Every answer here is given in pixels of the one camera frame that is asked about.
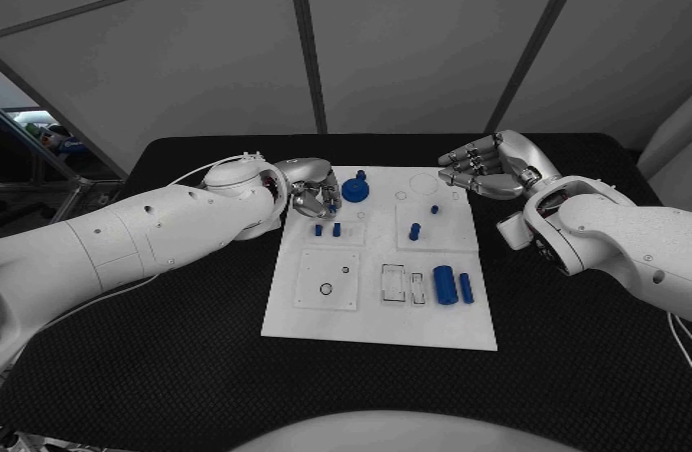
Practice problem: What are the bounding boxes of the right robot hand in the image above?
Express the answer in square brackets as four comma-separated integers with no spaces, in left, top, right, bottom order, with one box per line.
[436,129,563,201]

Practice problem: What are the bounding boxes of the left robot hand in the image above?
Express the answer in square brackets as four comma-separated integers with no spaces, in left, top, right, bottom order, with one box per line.
[272,157,343,221]

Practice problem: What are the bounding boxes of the white task board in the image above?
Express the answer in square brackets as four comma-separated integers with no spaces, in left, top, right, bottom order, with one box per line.
[259,165,498,352]

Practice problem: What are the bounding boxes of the blue gear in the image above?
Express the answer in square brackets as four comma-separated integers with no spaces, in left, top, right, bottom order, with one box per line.
[340,170,372,203]

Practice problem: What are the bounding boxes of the thick blue cylinder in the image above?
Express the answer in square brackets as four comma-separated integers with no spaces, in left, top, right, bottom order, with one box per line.
[432,264,461,306]

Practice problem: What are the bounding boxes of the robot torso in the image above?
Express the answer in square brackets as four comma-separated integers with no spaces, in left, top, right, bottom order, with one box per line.
[229,409,588,452]

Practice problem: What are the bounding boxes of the white cable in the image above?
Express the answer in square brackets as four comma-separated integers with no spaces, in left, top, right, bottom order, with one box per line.
[666,311,692,371]
[38,271,164,332]
[165,152,266,189]

